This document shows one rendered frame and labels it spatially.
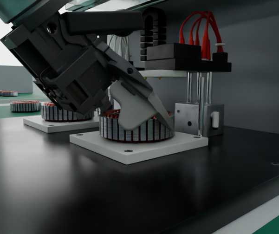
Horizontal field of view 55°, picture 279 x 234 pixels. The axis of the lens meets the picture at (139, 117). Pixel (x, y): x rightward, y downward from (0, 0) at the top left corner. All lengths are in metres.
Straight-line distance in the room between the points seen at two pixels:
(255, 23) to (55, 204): 0.48
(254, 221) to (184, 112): 0.28
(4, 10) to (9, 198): 0.18
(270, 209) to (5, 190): 0.24
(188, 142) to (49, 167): 0.18
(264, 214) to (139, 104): 0.17
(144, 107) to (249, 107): 0.29
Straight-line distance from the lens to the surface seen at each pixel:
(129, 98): 0.33
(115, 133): 0.36
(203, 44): 0.48
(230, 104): 0.59
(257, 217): 0.27
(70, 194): 0.24
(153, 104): 0.33
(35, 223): 0.21
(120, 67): 0.32
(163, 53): 0.43
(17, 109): 1.08
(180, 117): 0.50
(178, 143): 0.37
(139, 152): 0.32
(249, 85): 0.57
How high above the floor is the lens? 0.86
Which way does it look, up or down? 8 degrees down
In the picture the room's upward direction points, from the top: straight up
